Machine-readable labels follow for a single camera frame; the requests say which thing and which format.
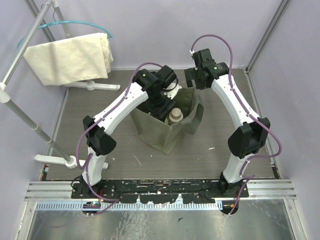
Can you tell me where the cream bottle with beige cap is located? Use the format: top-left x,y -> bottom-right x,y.
168,107 -> 184,124

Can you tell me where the olive green canvas bag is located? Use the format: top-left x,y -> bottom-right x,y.
130,87 -> 204,155

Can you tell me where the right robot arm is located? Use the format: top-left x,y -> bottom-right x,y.
184,48 -> 271,197

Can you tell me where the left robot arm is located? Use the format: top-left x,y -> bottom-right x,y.
82,65 -> 179,198

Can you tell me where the cream canvas cloth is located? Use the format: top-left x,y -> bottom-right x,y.
23,32 -> 114,86

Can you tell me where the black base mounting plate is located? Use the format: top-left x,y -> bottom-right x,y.
70,177 -> 249,204

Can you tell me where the white metal clothes rack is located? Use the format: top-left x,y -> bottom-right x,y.
0,0 -> 121,171

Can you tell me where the teal clothes hanger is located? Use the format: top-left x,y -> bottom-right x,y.
17,21 -> 113,50

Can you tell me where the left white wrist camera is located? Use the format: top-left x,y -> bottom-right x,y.
163,83 -> 182,100

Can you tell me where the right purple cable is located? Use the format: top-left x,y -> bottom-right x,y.
189,34 -> 283,216

